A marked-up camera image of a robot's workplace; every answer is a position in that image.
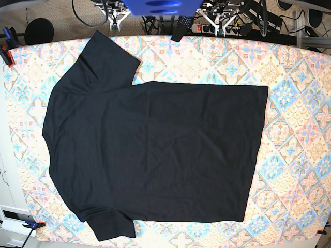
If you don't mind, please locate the white cabinet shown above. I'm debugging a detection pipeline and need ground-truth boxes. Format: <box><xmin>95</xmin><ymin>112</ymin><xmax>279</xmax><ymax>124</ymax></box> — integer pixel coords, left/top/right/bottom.
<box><xmin>1</xmin><ymin>61</ymin><xmax>34</xmax><ymax>245</ymax></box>

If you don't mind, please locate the blue clamp lower left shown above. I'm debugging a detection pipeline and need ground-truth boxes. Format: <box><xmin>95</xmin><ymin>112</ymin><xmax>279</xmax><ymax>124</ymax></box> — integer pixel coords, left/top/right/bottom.
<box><xmin>22</xmin><ymin>221</ymin><xmax>46</xmax><ymax>230</ymax></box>

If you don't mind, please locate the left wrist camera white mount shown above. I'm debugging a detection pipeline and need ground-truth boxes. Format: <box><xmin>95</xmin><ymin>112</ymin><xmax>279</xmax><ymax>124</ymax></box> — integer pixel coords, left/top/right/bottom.
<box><xmin>196</xmin><ymin>8</ymin><xmax>238</xmax><ymax>34</ymax></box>

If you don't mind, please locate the black round stool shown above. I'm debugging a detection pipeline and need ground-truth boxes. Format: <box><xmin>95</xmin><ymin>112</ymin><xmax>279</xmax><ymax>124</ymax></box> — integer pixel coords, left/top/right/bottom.
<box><xmin>24</xmin><ymin>18</ymin><xmax>54</xmax><ymax>45</ymax></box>

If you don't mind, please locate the white power strip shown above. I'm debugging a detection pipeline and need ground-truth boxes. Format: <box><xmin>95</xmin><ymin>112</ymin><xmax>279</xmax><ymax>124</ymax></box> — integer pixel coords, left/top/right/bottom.
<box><xmin>191</xmin><ymin>24</ymin><xmax>239</xmax><ymax>37</ymax></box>

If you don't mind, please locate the blue clamp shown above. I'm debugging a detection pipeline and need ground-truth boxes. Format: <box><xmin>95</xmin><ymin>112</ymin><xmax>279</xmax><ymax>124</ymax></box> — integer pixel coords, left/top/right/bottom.
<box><xmin>22</xmin><ymin>221</ymin><xmax>46</xmax><ymax>230</ymax></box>
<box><xmin>1</xmin><ymin>27</ymin><xmax>17</xmax><ymax>68</ymax></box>

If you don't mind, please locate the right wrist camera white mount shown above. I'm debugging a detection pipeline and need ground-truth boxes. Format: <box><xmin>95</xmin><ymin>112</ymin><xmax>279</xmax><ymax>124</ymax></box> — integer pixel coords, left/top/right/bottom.
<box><xmin>107</xmin><ymin>5</ymin><xmax>131</xmax><ymax>31</ymax></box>

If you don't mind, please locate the patterned tablecloth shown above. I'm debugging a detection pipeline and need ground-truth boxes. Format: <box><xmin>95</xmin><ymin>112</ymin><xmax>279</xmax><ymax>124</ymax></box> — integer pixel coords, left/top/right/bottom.
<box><xmin>4</xmin><ymin>36</ymin><xmax>330</xmax><ymax>247</ymax></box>

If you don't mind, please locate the black T-shirt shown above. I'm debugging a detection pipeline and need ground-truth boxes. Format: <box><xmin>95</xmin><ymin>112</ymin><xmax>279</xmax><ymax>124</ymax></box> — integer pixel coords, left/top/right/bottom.
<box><xmin>42</xmin><ymin>32</ymin><xmax>268</xmax><ymax>241</ymax></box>

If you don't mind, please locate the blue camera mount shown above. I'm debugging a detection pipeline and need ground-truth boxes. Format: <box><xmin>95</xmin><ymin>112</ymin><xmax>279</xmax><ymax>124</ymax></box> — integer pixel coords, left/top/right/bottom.
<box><xmin>123</xmin><ymin>0</ymin><xmax>203</xmax><ymax>17</ymax></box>

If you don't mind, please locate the orange clamp lower right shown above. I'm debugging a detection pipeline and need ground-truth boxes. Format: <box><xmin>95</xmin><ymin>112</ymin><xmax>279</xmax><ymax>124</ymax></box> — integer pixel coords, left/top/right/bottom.
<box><xmin>317</xmin><ymin>230</ymin><xmax>327</xmax><ymax>235</ymax></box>

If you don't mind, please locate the blue clamp upper left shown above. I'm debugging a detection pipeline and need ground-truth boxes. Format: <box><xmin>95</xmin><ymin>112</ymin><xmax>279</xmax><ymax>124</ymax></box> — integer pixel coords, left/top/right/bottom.
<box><xmin>1</xmin><ymin>27</ymin><xmax>17</xmax><ymax>68</ymax></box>

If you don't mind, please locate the black strap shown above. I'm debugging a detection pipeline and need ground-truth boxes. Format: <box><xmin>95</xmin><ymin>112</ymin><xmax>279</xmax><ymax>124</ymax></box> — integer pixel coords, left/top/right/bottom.
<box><xmin>170</xmin><ymin>15</ymin><xmax>193</xmax><ymax>42</ymax></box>

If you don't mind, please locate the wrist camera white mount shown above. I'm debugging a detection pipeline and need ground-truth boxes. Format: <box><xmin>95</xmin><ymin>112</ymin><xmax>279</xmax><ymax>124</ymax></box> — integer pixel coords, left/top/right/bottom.
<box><xmin>196</xmin><ymin>8</ymin><xmax>238</xmax><ymax>34</ymax></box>
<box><xmin>107</xmin><ymin>5</ymin><xmax>131</xmax><ymax>31</ymax></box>

